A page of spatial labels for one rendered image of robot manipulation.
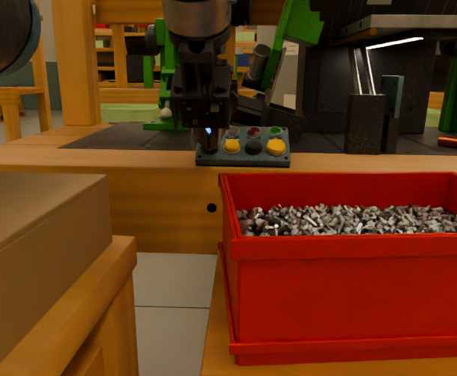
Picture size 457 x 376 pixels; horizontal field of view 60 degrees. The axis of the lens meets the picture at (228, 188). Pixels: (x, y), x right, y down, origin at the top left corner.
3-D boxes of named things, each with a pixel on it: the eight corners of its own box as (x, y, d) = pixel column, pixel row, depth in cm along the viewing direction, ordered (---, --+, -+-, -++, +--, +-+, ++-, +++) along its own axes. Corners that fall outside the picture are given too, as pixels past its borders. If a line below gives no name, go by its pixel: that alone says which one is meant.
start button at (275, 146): (285, 156, 62) (285, 151, 61) (266, 155, 62) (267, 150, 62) (284, 142, 64) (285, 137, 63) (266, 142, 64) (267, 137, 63)
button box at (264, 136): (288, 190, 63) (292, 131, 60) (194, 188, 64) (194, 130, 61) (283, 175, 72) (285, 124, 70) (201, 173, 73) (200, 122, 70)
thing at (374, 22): (475, 36, 60) (479, 15, 60) (368, 36, 61) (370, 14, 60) (387, 50, 98) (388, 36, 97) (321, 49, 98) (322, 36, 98)
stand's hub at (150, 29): (154, 54, 100) (153, 22, 98) (142, 54, 100) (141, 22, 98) (161, 56, 107) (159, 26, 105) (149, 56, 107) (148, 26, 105)
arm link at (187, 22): (165, -31, 44) (238, -31, 44) (170, 10, 48) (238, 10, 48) (154, 2, 40) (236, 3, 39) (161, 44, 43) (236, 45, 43)
